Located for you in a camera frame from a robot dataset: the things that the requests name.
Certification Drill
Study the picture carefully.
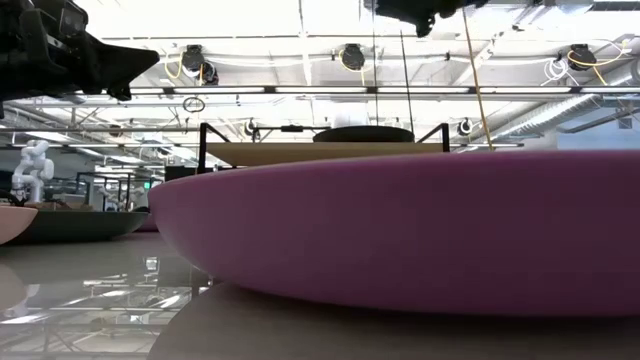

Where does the yellow hanging cable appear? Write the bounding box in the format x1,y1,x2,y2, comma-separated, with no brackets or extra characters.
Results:
460,7,496,152

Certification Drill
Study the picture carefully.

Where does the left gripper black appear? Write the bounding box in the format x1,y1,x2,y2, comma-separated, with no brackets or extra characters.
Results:
0,34,161,102

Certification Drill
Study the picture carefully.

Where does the wooden shelf with black frame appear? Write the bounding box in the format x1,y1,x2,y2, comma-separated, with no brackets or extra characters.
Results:
197,122,451,175

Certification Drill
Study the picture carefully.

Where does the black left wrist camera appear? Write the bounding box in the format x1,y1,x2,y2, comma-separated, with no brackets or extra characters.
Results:
29,0,90,41

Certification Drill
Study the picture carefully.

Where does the beige plate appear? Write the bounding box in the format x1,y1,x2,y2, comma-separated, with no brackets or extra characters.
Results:
0,204,39,247

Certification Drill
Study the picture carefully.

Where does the black metal workstation frame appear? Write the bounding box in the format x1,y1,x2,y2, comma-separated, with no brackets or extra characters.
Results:
74,172,166,214

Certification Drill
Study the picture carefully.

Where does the long ceiling light strip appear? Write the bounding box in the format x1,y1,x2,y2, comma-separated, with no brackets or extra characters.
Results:
74,85,640,96

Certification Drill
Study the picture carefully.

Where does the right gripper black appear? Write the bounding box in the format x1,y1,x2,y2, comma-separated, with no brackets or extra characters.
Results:
374,0,490,39

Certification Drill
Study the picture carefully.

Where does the dark green plate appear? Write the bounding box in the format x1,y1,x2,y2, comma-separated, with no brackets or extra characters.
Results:
4,209,150,246

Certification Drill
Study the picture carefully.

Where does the thin black hanging cable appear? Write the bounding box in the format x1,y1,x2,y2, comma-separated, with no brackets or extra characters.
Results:
370,0,380,126
398,29,416,132

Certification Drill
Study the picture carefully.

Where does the wooden workbench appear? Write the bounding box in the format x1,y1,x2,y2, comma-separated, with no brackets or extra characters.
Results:
37,200,94,212

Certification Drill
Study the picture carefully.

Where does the silver ventilation duct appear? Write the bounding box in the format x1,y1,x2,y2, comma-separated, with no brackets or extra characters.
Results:
492,64,640,144

